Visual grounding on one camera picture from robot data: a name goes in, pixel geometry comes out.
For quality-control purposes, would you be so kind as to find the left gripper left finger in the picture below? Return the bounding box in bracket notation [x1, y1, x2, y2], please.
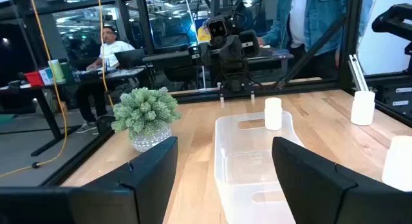
[69, 136, 179, 224]

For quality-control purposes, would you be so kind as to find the white pill bottle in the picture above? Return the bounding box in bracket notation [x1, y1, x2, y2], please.
[381, 135, 412, 192]
[264, 97, 283, 131]
[350, 90, 377, 127]

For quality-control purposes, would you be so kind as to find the clear plastic basket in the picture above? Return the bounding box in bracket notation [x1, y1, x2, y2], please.
[214, 110, 305, 224]

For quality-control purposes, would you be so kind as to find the red box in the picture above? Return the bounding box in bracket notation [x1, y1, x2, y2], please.
[24, 71, 45, 88]

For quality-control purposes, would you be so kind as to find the black laptop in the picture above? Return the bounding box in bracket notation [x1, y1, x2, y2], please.
[114, 48, 146, 70]

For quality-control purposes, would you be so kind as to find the yellow cable with yellow plug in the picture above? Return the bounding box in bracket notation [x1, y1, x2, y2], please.
[96, 0, 115, 108]

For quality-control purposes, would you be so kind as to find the dark green canister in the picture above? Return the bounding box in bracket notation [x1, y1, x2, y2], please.
[59, 59, 75, 83]

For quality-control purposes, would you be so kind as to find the person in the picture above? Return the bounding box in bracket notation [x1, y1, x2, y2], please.
[257, 0, 374, 80]
[74, 24, 138, 135]

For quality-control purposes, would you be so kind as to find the black desk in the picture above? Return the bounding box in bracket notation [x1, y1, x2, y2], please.
[0, 66, 146, 157]

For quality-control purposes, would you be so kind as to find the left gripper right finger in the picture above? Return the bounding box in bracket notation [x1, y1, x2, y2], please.
[272, 136, 384, 224]

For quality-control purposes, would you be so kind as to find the yellow and blue sign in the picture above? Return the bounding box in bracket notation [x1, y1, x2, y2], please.
[195, 16, 212, 44]

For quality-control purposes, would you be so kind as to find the silver aluminium bracket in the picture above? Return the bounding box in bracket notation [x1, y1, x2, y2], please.
[348, 54, 370, 92]

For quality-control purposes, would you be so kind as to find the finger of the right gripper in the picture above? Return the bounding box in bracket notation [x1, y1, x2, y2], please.
[225, 41, 246, 69]
[204, 45, 225, 70]

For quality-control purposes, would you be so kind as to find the light green canister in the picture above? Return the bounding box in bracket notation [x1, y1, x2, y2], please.
[48, 59, 65, 83]

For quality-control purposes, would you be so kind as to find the white and blue box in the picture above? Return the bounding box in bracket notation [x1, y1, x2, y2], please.
[38, 68, 55, 86]

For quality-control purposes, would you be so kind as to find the yellow cable with black knob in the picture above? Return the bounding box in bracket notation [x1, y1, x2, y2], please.
[0, 0, 69, 179]

